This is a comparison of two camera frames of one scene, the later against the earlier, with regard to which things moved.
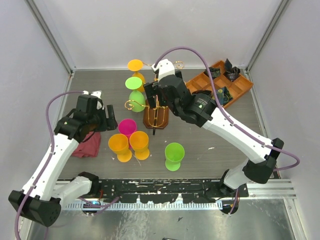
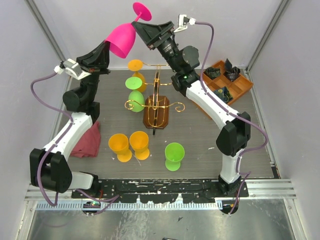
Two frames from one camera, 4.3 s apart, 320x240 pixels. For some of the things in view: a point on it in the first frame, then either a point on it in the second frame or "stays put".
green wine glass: (136, 98) stays put
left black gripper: (111, 123) to (97, 62)
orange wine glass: (136, 65) stays put
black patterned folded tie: (231, 72) stays put
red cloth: (89, 146) stays put
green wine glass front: (174, 152) stays put
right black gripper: (152, 90) to (150, 34)
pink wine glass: (126, 127) to (122, 38)
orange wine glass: (118, 143) stays put
